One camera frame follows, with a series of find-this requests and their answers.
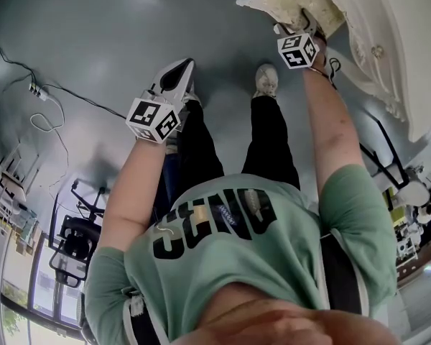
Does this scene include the black power cable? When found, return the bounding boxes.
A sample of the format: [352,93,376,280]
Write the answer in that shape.
[45,83,129,120]
[0,0,37,86]

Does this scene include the yellow green bin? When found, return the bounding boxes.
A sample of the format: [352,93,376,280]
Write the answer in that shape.
[382,187,407,226]

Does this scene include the person's left white sneaker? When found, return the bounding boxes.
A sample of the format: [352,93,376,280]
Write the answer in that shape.
[181,80,203,108]

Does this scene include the person's chin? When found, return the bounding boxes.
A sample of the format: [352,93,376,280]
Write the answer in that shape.
[190,298,403,345]

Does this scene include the person's white sneaker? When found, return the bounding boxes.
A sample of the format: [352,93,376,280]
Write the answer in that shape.
[181,80,203,108]
[253,63,279,100]

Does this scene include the black office chair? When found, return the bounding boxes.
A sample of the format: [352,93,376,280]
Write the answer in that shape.
[48,178,112,289]

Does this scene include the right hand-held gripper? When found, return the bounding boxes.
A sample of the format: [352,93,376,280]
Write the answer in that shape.
[274,8,328,70]

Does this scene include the large window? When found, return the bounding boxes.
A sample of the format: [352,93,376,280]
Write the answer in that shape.
[0,234,89,345]

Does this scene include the person's left forearm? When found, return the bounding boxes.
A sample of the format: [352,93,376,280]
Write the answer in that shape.
[106,138,166,251]

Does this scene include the black cord loop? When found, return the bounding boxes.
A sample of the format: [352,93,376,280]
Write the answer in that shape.
[328,57,343,90]

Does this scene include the black backpack strap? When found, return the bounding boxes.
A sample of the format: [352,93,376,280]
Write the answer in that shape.
[121,289,173,345]
[319,228,371,318]

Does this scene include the person's right leg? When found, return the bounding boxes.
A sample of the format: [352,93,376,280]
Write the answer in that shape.
[241,94,302,190]

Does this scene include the person's green printed shirt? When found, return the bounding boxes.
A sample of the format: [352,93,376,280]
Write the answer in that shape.
[84,163,398,345]

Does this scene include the person's right forearm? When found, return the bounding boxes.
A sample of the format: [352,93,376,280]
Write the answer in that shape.
[301,54,367,198]

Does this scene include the white storage rack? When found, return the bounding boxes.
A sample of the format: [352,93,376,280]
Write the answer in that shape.
[394,224,423,276]

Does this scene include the white power strip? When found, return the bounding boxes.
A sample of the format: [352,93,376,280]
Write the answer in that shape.
[28,80,49,101]

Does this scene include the person's leg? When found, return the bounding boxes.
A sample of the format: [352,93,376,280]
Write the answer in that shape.
[241,94,302,190]
[175,98,226,194]

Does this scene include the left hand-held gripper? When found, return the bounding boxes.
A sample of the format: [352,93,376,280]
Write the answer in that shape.
[125,57,196,144]

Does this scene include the translucent chair black legs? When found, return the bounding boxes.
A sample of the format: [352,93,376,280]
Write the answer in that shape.
[358,115,431,208]

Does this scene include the white ornate dressing table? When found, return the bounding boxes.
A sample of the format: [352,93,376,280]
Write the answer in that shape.
[315,0,431,143]

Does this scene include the brown seat metal chair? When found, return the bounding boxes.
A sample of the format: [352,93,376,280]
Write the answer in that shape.
[0,145,40,211]

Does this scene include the person's right white sneaker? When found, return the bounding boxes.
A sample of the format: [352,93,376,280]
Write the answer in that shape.
[253,63,279,100]

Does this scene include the person's left leg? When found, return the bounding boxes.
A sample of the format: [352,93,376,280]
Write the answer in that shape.
[175,98,226,194]

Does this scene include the white cable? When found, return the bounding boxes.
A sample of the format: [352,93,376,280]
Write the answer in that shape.
[29,95,71,194]

